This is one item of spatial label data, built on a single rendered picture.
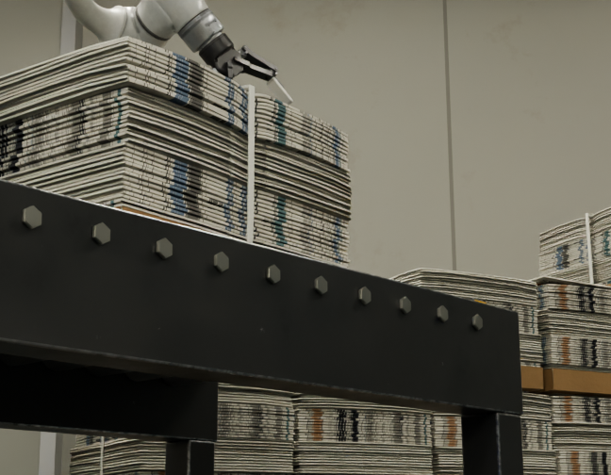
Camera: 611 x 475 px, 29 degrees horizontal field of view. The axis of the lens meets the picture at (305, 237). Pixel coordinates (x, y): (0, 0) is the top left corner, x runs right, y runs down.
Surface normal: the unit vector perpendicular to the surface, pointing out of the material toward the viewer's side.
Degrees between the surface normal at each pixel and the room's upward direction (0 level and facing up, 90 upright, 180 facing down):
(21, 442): 90
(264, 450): 90
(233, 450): 90
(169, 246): 90
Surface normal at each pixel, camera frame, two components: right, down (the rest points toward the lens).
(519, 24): -0.14, -0.25
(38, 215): 0.74, -0.17
